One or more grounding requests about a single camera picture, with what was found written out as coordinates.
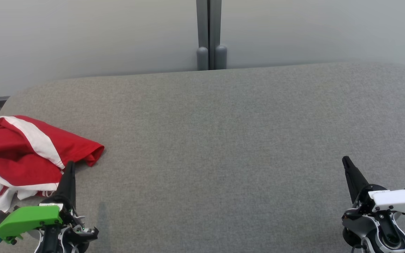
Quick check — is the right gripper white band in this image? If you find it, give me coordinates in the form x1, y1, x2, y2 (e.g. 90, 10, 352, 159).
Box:
342, 156, 405, 221

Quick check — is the red and white jersey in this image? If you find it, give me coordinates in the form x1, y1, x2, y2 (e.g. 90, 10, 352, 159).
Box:
0, 115, 105, 214

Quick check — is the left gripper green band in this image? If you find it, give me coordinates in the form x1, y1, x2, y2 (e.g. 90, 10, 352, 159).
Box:
0, 161, 99, 245

